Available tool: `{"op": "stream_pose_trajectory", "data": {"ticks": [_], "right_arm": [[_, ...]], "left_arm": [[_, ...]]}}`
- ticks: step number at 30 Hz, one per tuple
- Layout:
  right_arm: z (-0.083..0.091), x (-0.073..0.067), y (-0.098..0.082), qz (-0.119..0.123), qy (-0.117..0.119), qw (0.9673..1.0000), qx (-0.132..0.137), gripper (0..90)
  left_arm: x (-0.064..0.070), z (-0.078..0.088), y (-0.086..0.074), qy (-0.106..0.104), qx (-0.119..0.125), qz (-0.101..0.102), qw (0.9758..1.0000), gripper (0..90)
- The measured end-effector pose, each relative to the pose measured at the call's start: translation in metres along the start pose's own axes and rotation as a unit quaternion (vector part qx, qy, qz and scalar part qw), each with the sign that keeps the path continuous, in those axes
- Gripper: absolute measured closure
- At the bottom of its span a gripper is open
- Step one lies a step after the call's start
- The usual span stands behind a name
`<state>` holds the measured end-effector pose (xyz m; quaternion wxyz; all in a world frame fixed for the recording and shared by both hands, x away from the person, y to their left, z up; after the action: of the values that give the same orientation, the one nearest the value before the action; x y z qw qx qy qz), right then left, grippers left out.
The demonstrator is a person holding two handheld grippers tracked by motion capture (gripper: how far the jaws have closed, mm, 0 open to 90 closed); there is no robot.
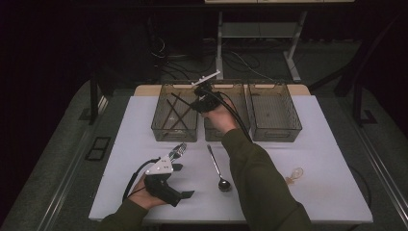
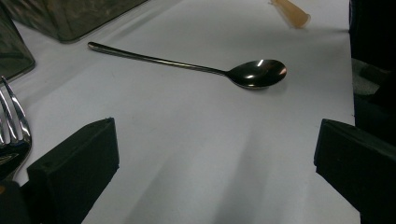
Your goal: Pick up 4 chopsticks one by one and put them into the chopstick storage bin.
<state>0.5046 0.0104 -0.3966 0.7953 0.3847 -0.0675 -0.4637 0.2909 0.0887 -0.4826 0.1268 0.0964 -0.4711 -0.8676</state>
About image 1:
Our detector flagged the thin black cable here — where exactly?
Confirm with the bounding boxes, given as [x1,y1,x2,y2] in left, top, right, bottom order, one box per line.
[348,165,373,210]

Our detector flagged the translucent brown plastic bin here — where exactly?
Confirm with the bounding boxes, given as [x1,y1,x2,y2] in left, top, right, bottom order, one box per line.
[203,81,251,142]
[245,82,303,142]
[150,82,201,143]

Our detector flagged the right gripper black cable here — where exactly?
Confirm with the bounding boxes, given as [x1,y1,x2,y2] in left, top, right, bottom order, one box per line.
[201,88,254,144]

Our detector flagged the tangle of black floor cables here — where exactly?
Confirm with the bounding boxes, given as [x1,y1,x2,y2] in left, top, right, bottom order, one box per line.
[149,37,273,83]

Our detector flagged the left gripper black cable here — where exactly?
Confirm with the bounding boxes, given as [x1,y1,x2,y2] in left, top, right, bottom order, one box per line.
[122,157,162,203]

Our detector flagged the metal fork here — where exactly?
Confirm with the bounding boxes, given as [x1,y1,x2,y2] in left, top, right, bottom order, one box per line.
[167,142,189,164]

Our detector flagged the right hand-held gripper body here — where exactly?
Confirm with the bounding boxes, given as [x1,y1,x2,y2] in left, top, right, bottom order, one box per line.
[191,69,223,114]

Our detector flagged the white floor cable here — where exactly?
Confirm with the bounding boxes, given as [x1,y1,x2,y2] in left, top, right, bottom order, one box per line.
[229,50,274,82]

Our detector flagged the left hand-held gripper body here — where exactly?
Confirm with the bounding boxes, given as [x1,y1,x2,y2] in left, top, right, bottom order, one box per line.
[142,154,184,208]

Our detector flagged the person's right hand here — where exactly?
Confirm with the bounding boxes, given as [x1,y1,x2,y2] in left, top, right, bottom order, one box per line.
[201,97,241,136]

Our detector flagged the person's left hand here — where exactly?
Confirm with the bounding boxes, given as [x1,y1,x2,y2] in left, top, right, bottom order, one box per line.
[128,174,168,211]

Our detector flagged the black metal stand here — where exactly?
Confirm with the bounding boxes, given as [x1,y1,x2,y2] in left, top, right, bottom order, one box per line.
[78,64,112,126]
[308,13,400,127]

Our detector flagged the metal floor rail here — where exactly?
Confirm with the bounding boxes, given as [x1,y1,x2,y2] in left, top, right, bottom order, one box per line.
[348,121,408,222]
[38,95,110,231]

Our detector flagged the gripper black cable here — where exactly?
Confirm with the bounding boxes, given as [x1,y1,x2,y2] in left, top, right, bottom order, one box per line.
[122,157,162,203]
[201,88,254,144]

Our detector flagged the small wooden spoon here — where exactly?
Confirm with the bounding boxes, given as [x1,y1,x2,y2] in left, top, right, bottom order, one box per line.
[284,167,305,187]

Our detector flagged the black rectangular floor frame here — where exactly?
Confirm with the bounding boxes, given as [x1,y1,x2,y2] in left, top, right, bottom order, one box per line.
[84,136,113,163]

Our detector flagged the white desk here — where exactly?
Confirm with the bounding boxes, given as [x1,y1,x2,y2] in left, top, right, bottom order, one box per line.
[204,0,355,84]

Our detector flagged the metal spoon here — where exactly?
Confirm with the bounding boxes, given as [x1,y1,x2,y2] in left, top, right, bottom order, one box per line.
[206,143,233,193]

